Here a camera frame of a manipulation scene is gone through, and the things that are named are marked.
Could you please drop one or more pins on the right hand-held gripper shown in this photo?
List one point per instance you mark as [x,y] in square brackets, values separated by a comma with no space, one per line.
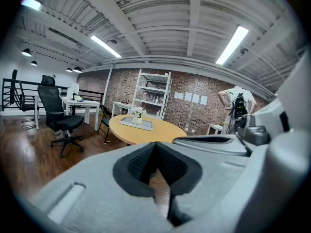
[279,169]

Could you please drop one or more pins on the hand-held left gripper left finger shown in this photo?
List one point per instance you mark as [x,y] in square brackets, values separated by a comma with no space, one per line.
[97,190]

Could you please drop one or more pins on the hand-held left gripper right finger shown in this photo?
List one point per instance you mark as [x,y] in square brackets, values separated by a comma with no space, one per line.
[206,178]

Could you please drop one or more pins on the grey rectangular tray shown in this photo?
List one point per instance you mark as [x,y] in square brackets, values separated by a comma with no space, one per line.
[147,125]

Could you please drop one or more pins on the pink artificial flower bouquet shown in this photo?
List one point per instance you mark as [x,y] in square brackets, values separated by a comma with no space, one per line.
[137,116]

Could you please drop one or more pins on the small white side table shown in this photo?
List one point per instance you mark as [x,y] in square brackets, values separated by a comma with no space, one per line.
[215,127]

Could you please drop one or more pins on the round yellow wooden table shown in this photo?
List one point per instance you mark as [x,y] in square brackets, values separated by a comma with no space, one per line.
[162,131]

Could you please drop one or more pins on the black folding chair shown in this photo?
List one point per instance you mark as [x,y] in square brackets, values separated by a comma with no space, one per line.
[105,121]

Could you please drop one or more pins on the white sheet of paper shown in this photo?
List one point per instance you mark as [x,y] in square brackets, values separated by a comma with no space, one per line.
[178,95]
[203,100]
[196,98]
[188,96]

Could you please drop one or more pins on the small white table with router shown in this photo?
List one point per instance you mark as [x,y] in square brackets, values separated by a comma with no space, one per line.
[119,104]

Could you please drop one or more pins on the black router with antennas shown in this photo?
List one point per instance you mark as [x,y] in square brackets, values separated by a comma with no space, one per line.
[125,101]

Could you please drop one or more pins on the yellow-green desk item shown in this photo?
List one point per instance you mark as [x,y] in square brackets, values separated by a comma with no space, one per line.
[79,98]

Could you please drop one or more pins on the black mesh office chair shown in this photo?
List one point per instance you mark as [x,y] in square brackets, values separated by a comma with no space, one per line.
[53,105]

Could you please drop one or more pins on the white metal shelf rack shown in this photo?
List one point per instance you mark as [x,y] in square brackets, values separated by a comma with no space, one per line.
[167,91]

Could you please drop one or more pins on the white monitor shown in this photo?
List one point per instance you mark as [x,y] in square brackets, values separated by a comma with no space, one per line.
[74,90]

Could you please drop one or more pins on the black pendant lamp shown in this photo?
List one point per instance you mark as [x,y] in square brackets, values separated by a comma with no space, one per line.
[33,63]
[26,53]
[69,70]
[77,70]

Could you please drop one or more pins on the black metal railing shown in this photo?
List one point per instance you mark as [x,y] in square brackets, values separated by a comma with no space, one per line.
[9,91]

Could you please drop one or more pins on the ceiling tube light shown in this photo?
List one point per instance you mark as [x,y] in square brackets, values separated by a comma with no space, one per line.
[232,45]
[31,4]
[105,46]

